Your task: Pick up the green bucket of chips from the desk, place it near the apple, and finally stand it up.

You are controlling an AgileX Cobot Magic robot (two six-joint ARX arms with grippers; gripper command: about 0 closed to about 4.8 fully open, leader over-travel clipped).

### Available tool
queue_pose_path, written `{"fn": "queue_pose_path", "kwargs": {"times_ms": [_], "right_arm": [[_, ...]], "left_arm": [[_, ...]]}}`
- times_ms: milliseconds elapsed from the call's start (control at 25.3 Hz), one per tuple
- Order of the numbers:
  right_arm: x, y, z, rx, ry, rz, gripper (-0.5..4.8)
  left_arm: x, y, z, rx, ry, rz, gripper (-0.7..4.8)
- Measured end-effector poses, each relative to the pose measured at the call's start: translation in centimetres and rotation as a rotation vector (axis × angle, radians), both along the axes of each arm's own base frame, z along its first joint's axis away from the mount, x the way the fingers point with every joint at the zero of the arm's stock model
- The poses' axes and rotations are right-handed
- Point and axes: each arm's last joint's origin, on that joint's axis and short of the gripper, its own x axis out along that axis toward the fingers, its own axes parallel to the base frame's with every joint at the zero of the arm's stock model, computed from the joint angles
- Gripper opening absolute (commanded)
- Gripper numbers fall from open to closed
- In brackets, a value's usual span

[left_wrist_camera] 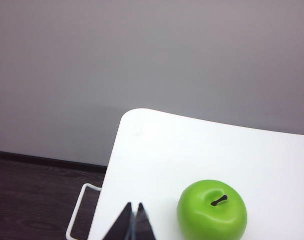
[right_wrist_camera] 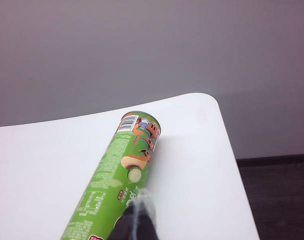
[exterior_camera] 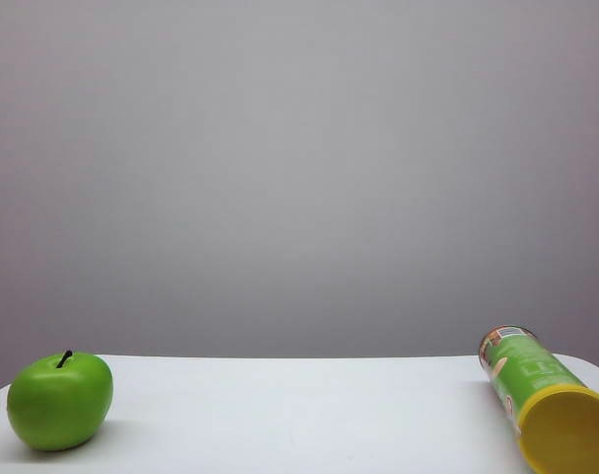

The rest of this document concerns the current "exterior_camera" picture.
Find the green chips can yellow lid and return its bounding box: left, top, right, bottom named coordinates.
left=478, top=324, right=599, bottom=469

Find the green apple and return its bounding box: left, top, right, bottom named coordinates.
left=6, top=349, right=114, bottom=452

